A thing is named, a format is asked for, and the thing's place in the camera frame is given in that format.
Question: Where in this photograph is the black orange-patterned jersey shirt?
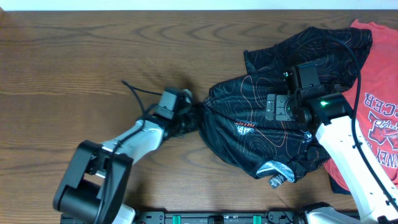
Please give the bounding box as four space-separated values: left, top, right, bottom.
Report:
192 27 373 188

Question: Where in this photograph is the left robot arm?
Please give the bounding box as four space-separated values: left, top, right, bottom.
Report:
53 88 193 223

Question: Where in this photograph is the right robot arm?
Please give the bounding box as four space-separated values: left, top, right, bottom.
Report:
266 93 397 223

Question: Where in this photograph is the red printed t-shirt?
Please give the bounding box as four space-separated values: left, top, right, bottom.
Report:
323 21 397 184

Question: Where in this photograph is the dark garment under red shirt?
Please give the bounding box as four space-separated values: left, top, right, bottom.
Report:
328 174 351 195

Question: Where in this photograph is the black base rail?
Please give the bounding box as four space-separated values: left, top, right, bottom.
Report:
60 210 361 224

